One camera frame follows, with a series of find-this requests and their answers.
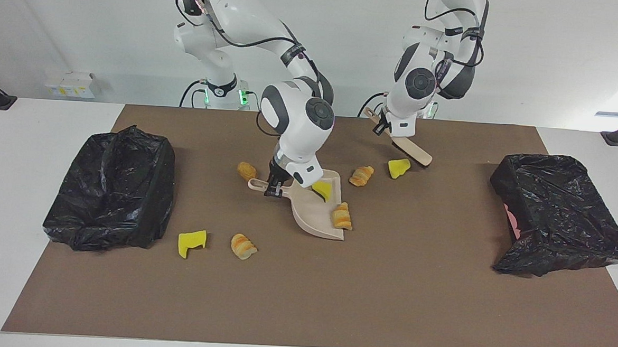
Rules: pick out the brown table mat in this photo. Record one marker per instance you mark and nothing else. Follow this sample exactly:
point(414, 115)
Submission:
point(302, 300)

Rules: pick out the pale croissant piece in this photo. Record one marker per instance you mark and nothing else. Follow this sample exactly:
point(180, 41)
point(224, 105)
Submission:
point(361, 176)

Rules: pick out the orange striped croissant piece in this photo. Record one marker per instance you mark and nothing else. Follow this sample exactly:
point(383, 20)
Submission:
point(342, 216)

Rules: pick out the notched yellow sponge piece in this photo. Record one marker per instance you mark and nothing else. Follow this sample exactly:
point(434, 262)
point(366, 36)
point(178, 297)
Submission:
point(189, 244)

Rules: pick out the beige plastic dustpan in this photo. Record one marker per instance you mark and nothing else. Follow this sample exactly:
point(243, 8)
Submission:
point(312, 216)

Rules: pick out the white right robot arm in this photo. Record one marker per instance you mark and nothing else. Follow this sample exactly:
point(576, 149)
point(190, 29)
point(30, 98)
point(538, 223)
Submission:
point(300, 131)

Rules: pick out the brown bread roll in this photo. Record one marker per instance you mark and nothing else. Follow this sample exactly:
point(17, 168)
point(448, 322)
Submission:
point(246, 171)

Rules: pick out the white wall outlet box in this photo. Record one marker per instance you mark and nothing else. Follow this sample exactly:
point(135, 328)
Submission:
point(70, 84)

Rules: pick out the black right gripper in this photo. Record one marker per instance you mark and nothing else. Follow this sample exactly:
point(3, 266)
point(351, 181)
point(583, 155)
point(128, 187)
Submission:
point(280, 173)

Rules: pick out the pink plastic bin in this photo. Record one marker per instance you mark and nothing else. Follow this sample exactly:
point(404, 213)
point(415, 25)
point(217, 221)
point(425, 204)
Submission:
point(511, 221)

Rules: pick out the black trash bag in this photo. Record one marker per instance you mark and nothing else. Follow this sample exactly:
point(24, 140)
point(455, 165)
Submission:
point(560, 218)
point(106, 200)

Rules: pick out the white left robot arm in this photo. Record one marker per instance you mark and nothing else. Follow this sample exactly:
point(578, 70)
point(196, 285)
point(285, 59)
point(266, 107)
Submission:
point(419, 84)

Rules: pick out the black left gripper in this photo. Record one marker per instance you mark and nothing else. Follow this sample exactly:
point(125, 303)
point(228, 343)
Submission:
point(387, 120)

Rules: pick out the small yellow sponge piece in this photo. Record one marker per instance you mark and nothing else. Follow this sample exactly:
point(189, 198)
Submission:
point(323, 189)

